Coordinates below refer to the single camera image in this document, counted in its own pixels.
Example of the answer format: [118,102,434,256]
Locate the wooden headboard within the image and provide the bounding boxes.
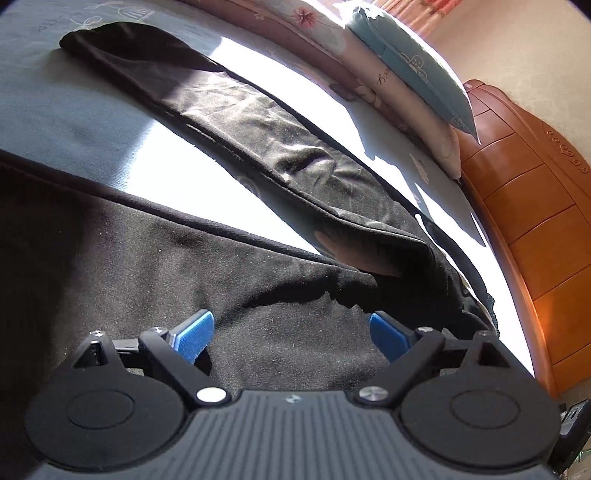
[459,79,591,398]

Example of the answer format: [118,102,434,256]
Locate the light blue pillow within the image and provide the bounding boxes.
[346,4,481,141]

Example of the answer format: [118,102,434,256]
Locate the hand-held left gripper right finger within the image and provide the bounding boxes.
[356,310,520,409]

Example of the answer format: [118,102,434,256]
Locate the patterned window curtain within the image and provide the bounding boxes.
[369,0,455,40]

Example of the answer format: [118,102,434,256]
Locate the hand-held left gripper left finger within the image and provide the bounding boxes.
[71,310,230,409]

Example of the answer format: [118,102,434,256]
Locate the folded floral quilt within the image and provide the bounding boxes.
[180,0,462,181]

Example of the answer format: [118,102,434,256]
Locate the black drawstring pants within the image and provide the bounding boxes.
[0,21,499,462]

